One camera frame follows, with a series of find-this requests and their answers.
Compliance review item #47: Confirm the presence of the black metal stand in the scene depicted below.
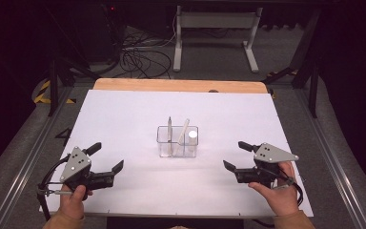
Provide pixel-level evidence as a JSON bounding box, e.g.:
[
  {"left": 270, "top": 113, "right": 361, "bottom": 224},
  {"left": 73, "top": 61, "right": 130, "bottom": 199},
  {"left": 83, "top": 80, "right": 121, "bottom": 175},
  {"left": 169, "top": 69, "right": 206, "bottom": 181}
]
[
  {"left": 48, "top": 56, "right": 101, "bottom": 117},
  {"left": 261, "top": 8, "right": 322, "bottom": 118}
]

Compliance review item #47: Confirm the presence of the right hand-held gripper cable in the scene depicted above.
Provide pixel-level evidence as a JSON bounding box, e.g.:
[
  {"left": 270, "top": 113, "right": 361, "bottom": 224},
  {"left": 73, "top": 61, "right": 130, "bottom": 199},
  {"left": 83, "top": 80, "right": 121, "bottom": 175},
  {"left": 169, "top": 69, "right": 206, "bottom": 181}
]
[{"left": 266, "top": 166, "right": 304, "bottom": 206}]

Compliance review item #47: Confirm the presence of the clear acrylic organizer box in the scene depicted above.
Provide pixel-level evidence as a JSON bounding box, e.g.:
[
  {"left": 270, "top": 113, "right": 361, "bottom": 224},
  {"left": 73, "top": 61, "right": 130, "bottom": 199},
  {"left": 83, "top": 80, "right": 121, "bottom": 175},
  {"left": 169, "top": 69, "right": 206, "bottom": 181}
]
[{"left": 156, "top": 125, "right": 200, "bottom": 159}]

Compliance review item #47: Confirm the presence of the person's right hand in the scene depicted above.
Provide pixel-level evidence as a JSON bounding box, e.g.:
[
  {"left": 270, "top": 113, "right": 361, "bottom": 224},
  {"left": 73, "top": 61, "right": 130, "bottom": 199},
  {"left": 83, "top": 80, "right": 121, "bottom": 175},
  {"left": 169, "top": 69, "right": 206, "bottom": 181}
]
[{"left": 247, "top": 161, "right": 299, "bottom": 218}]

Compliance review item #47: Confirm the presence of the aluminium floor rail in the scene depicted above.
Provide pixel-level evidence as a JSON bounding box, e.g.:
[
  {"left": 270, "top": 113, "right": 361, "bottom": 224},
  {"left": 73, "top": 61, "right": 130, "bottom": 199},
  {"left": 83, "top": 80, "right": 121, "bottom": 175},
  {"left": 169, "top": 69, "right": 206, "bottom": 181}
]
[
  {"left": 294, "top": 89, "right": 366, "bottom": 229},
  {"left": 0, "top": 85, "right": 77, "bottom": 229}
]

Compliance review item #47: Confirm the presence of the short white glue stick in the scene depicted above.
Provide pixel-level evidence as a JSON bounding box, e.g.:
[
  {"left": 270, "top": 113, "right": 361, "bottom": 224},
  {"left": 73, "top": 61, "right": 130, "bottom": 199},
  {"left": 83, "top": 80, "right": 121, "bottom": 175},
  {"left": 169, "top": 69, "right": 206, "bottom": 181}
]
[{"left": 188, "top": 130, "right": 199, "bottom": 154}]

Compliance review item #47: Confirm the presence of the hand-held gripper cable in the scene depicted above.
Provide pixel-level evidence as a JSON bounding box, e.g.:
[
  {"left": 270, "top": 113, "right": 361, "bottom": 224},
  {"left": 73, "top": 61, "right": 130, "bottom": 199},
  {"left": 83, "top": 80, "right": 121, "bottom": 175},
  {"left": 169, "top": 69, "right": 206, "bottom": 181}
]
[
  {"left": 36, "top": 154, "right": 74, "bottom": 222},
  {"left": 266, "top": 166, "right": 304, "bottom": 206}
]

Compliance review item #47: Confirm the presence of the black equipment case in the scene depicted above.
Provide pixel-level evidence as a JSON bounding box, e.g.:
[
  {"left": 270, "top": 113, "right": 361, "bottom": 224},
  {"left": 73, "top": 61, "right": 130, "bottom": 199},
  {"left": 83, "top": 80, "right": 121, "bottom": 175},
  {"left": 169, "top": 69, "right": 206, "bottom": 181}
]
[{"left": 75, "top": 0, "right": 126, "bottom": 63}]

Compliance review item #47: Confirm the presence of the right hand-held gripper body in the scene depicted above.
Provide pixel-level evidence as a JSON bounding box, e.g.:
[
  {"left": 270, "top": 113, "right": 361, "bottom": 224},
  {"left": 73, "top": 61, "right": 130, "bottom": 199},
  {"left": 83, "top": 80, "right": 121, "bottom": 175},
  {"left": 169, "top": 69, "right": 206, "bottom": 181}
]
[{"left": 234, "top": 142, "right": 300, "bottom": 189}]

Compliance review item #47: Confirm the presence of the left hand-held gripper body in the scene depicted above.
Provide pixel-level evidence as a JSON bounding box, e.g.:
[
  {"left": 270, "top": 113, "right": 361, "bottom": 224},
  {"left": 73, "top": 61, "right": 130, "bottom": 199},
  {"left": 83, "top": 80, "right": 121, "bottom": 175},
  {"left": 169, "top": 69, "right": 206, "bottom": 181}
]
[{"left": 59, "top": 146, "right": 116, "bottom": 195}]

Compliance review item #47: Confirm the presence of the yellow black hazard tape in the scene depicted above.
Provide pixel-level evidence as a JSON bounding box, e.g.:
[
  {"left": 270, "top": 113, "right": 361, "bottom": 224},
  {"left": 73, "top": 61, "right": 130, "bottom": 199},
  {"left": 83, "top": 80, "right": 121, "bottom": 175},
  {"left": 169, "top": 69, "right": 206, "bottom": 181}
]
[{"left": 33, "top": 79, "right": 77, "bottom": 105}]

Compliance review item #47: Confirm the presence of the long white pen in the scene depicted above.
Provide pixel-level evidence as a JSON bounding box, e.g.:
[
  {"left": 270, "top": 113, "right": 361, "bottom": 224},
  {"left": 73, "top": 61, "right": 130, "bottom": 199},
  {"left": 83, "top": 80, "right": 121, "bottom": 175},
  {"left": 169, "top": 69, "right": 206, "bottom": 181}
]
[{"left": 174, "top": 118, "right": 191, "bottom": 156}]

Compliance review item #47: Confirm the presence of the bundle of black floor cables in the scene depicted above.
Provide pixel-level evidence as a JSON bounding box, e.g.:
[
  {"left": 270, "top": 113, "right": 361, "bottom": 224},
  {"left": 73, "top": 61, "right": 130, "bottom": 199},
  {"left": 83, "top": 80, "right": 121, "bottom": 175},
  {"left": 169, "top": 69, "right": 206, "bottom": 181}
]
[{"left": 118, "top": 28, "right": 176, "bottom": 80}]

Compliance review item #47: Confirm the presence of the white board sheet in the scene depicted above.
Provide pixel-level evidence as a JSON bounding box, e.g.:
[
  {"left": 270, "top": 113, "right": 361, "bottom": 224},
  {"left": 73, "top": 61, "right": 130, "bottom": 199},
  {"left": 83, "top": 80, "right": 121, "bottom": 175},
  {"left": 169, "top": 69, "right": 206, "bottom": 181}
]
[{"left": 38, "top": 89, "right": 315, "bottom": 219}]

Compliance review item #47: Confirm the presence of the left hand-held gripper cable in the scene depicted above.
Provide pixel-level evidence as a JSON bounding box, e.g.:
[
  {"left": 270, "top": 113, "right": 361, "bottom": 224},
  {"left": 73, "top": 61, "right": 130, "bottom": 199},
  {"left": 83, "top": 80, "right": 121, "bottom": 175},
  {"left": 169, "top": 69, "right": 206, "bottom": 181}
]
[{"left": 36, "top": 154, "right": 74, "bottom": 222}]

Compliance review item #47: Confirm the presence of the person's left hand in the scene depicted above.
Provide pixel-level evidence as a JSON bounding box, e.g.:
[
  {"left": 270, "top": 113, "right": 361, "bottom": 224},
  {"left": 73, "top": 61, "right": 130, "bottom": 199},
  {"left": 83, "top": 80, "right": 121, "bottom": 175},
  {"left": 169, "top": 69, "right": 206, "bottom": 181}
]
[{"left": 59, "top": 184, "right": 93, "bottom": 220}]

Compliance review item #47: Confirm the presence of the silver clear pen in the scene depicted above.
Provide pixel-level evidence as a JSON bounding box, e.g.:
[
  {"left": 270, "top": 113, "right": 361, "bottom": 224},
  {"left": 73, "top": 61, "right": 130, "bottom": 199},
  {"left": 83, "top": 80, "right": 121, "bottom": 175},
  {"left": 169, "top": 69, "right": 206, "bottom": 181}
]
[{"left": 166, "top": 115, "right": 173, "bottom": 157}]

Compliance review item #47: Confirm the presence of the white metal stand frame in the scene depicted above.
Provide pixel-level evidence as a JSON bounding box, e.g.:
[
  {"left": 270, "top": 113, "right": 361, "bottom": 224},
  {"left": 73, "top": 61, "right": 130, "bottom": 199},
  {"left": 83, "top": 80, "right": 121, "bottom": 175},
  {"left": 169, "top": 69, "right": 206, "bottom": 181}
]
[{"left": 173, "top": 5, "right": 264, "bottom": 73}]

